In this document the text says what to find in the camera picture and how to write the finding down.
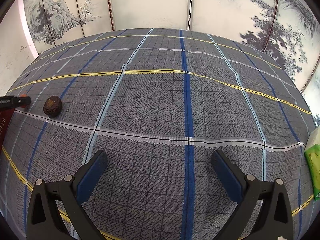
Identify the green tissue pack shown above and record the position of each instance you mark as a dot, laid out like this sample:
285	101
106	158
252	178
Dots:
312	154

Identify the painted folding screen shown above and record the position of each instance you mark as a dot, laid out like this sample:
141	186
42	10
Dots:
287	30

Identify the grey plaid tablecloth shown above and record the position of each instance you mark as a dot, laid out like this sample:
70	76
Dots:
158	102

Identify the dark brown passion fruit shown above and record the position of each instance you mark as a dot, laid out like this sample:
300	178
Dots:
52	106

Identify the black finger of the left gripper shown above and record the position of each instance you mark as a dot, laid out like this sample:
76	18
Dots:
9	102

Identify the red orange small fruit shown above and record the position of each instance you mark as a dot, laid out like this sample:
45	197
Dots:
24	100

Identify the red gold toffee tin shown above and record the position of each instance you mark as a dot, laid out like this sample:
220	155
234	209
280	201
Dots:
5	118

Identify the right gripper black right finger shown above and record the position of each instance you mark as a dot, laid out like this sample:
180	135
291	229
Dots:
274	220

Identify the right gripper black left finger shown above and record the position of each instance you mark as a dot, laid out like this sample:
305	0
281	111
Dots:
44	220

